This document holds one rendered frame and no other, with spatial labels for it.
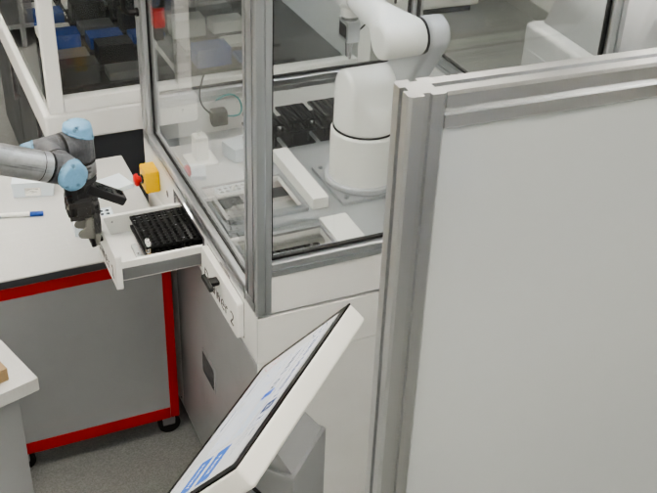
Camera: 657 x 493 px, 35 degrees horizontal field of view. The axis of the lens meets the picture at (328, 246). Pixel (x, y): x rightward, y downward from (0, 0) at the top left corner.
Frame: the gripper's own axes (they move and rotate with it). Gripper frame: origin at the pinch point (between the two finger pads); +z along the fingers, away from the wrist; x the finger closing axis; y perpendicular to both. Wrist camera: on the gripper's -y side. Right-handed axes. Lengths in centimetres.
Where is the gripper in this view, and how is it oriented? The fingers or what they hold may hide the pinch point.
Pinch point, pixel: (97, 238)
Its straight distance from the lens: 294.8
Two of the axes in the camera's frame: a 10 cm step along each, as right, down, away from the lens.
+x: 4.0, 5.1, -7.6
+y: -9.2, 2.0, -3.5
